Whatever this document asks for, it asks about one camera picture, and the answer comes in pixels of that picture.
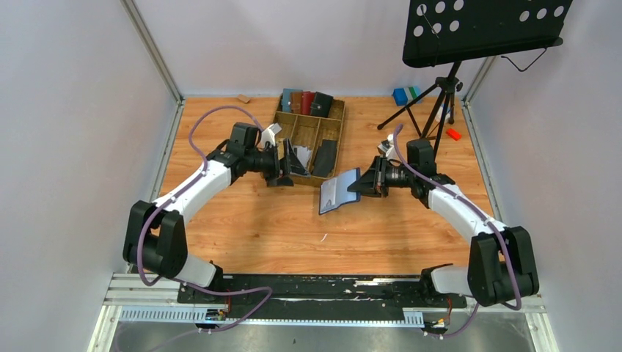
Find dark blue card holder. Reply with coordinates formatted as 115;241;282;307
318;168;362;215

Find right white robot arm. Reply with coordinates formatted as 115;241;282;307
348;139;539;310

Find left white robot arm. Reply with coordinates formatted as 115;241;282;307
122;122;309;287

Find white cards pile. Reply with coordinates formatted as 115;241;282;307
293;145;313;169

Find black cards pile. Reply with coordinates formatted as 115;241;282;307
312;139;337;177

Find teal card holder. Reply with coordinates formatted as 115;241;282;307
280;88;301;113

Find brown card holder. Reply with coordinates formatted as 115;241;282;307
289;91;303;114

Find black card holder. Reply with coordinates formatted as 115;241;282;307
310;92;334;117

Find red card holder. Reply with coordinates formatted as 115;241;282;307
301;91;315;115

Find woven wicker tray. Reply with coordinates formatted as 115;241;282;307
273;99;346;187

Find red block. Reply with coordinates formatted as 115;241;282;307
446;128;462;141

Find blue green block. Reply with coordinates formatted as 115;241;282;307
392;86;422;106

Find small wooden block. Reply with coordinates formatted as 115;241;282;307
237;94;251;104

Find black music stand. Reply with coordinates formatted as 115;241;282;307
402;0;571;142

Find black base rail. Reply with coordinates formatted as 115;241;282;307
177;274;467;314

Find white slotted cable duct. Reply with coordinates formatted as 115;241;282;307
119;301;424;328

